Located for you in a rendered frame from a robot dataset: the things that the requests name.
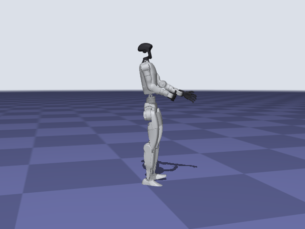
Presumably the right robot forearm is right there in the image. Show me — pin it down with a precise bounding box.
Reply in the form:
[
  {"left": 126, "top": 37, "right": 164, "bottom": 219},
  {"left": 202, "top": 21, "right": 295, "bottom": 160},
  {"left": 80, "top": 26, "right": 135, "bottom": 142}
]
[{"left": 150, "top": 84, "right": 173, "bottom": 98}]

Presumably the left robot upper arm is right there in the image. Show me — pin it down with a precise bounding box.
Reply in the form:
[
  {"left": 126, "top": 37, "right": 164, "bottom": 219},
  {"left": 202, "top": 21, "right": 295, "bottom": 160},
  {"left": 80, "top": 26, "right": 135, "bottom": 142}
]
[{"left": 157, "top": 73, "right": 167, "bottom": 88}]

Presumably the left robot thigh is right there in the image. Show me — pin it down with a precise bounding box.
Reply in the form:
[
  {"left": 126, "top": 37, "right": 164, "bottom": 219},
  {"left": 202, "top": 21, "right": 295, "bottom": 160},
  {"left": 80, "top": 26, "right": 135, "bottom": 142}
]
[{"left": 149, "top": 108, "right": 163, "bottom": 148}]

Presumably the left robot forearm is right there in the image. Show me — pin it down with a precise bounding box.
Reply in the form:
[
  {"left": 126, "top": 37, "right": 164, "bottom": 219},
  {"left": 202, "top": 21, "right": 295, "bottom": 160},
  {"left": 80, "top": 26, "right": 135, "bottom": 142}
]
[{"left": 164, "top": 83, "right": 182, "bottom": 96}]

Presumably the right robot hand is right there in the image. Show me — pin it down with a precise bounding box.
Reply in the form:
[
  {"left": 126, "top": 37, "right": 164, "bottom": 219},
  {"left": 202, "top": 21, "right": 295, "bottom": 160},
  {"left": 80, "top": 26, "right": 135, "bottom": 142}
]
[{"left": 168, "top": 90, "right": 177, "bottom": 101}]

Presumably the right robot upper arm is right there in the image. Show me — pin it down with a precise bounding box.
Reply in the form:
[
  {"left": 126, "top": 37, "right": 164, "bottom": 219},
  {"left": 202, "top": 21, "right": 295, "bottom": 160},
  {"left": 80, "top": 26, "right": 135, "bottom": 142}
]
[{"left": 141, "top": 63, "right": 152, "bottom": 91}]

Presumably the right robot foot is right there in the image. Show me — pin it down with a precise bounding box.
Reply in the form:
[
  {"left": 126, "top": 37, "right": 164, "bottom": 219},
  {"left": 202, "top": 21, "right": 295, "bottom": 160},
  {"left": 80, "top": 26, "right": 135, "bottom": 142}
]
[{"left": 142, "top": 178, "right": 162, "bottom": 187}]

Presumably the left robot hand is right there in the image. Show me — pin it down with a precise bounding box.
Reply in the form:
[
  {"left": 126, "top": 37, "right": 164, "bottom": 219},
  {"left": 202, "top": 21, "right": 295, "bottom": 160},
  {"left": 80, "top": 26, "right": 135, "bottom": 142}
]
[{"left": 179, "top": 90, "right": 197, "bottom": 103}]

